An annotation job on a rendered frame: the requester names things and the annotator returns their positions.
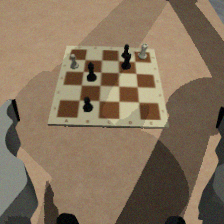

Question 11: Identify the white pawn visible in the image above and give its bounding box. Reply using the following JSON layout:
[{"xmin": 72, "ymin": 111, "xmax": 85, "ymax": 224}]
[{"xmin": 70, "ymin": 54, "xmax": 79, "ymax": 69}]

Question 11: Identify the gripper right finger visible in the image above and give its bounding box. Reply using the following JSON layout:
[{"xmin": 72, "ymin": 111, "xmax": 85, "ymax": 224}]
[{"xmin": 198, "ymin": 107, "xmax": 224, "ymax": 224}]

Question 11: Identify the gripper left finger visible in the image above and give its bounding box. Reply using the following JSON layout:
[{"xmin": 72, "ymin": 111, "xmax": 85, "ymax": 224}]
[{"xmin": 0, "ymin": 99, "xmax": 38, "ymax": 224}]

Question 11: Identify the brown and cream chessboard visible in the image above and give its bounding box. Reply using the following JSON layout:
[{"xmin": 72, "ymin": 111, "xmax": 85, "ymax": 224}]
[{"xmin": 48, "ymin": 46, "xmax": 169, "ymax": 128}]

